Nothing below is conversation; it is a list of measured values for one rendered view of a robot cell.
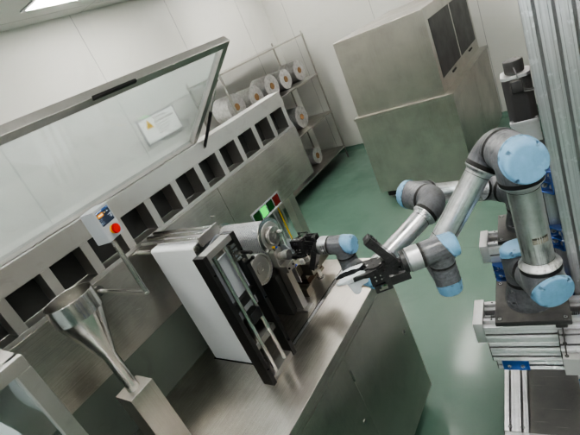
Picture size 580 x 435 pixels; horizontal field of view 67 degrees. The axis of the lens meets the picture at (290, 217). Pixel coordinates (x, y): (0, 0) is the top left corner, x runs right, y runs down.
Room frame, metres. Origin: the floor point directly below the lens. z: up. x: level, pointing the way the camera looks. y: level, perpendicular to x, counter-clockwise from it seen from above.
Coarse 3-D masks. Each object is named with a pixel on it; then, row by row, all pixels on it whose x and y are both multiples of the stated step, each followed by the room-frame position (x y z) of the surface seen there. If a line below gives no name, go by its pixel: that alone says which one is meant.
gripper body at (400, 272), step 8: (400, 256) 1.09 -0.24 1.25; (368, 264) 1.13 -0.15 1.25; (376, 264) 1.10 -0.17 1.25; (384, 264) 1.09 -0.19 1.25; (400, 264) 1.09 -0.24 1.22; (384, 272) 1.08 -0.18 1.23; (392, 272) 1.10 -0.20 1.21; (400, 272) 1.09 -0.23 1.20; (408, 272) 1.08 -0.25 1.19; (376, 280) 1.09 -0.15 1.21; (384, 280) 1.09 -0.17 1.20; (392, 280) 1.09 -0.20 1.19; (400, 280) 1.09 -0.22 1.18; (376, 288) 1.08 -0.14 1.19
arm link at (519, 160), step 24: (504, 144) 1.03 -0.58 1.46; (528, 144) 0.99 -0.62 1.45; (504, 168) 1.00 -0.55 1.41; (528, 168) 0.98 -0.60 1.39; (528, 192) 1.01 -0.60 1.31; (528, 216) 1.01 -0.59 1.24; (528, 240) 1.02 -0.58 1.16; (528, 264) 1.04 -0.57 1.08; (552, 264) 1.00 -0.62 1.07; (528, 288) 1.03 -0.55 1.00; (552, 288) 0.98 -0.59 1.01
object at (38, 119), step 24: (192, 48) 1.62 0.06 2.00; (216, 48) 1.69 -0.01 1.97; (144, 72) 1.43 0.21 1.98; (216, 72) 1.80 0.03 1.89; (72, 96) 1.26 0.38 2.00; (96, 96) 1.28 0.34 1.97; (24, 120) 1.14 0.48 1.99; (48, 120) 1.18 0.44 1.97; (0, 144) 1.09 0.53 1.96; (192, 144) 2.00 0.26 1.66; (0, 264) 1.33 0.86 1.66
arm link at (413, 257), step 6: (408, 246) 1.11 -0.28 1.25; (414, 246) 1.10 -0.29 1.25; (408, 252) 1.09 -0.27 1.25; (414, 252) 1.08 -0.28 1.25; (408, 258) 1.08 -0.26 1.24; (414, 258) 1.07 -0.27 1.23; (420, 258) 1.06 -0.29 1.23; (408, 264) 1.07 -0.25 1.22; (414, 264) 1.07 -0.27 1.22; (420, 264) 1.06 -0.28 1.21; (414, 270) 1.07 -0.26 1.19
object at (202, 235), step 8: (216, 224) 1.44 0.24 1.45; (160, 232) 1.64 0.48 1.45; (168, 232) 1.60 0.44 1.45; (176, 232) 1.57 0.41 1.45; (184, 232) 1.56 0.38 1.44; (192, 232) 1.46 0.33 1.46; (200, 232) 1.43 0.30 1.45; (208, 232) 1.41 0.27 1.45; (216, 232) 1.43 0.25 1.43; (160, 240) 1.54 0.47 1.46; (168, 240) 1.50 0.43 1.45; (176, 240) 1.47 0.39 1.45; (184, 240) 1.44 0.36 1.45; (192, 240) 1.41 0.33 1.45; (200, 240) 1.38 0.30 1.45; (208, 240) 1.40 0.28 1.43
